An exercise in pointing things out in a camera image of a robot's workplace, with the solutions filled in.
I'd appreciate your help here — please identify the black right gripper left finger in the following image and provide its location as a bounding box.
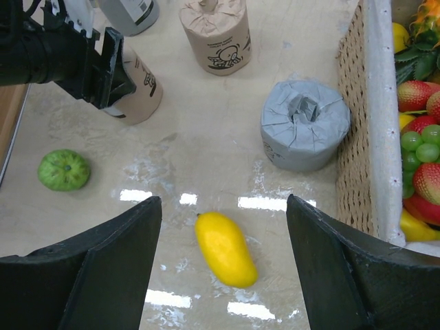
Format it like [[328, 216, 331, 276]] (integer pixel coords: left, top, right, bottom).
[[1, 196, 162, 329]]

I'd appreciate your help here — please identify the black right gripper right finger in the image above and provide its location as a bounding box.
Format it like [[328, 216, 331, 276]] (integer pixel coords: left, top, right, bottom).
[[286, 195, 439, 329]]

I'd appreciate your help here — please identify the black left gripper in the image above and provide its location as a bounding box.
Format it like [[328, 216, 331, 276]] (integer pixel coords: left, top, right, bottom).
[[1, 1, 137, 109]]

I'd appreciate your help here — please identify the brown paper towel roll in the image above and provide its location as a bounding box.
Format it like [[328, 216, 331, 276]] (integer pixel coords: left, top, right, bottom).
[[179, 1, 252, 76], [102, 46, 163, 124]]

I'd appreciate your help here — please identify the grey paper towel roll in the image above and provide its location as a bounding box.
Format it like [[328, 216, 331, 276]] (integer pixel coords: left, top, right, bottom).
[[98, 0, 160, 36], [261, 80, 351, 172]]

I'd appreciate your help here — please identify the wicker basket with liner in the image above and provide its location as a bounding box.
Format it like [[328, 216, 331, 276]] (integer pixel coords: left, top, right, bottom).
[[336, 1, 439, 256]]

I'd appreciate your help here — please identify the green guava fruit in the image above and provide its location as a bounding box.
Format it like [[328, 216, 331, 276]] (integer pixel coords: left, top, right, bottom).
[[37, 149, 91, 192]]

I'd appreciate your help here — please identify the yellow mango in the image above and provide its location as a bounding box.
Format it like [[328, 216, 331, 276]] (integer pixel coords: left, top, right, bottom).
[[195, 212, 259, 288]]

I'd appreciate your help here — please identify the green grapes toy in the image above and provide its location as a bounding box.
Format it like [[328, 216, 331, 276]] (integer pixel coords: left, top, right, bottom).
[[400, 124, 439, 205]]

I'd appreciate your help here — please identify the red strawberry toy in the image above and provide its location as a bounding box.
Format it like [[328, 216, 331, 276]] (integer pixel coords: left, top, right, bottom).
[[397, 80, 439, 113]]

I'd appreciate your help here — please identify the orange pineapple toy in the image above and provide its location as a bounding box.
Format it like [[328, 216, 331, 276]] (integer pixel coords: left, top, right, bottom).
[[395, 1, 439, 85]]

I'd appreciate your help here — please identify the yellow lemon toy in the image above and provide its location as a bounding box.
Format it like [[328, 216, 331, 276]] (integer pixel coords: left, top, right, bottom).
[[392, 22, 410, 54]]

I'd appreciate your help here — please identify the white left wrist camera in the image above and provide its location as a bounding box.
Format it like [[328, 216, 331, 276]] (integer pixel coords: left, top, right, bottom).
[[43, 0, 94, 40]]

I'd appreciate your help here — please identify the white wire wooden shelf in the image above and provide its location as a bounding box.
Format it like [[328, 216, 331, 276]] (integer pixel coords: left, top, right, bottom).
[[0, 85, 29, 182]]

